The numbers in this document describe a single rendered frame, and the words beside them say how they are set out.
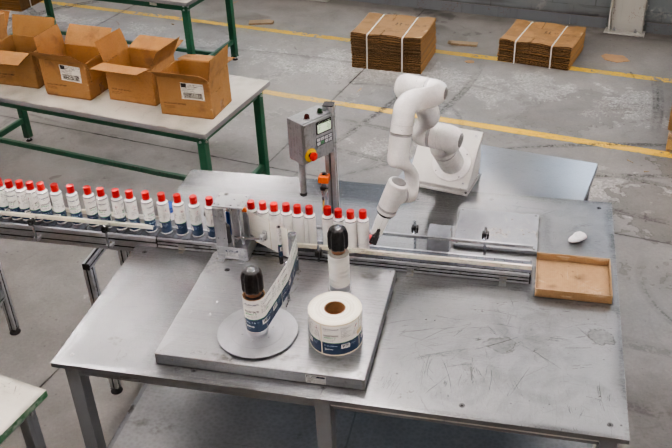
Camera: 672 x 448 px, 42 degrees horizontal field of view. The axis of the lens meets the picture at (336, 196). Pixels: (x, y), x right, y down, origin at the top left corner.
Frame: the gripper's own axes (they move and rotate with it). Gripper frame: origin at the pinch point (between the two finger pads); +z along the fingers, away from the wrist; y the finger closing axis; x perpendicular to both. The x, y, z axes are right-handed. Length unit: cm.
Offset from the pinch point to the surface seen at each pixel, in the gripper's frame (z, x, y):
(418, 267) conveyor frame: 1.4, 21.6, 4.8
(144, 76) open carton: 54, -159, -145
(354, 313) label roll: -9, 1, 60
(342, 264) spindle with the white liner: -5.9, -9.1, 31.5
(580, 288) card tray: -19, 85, 5
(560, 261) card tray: -16, 77, -13
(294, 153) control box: -24, -44, -2
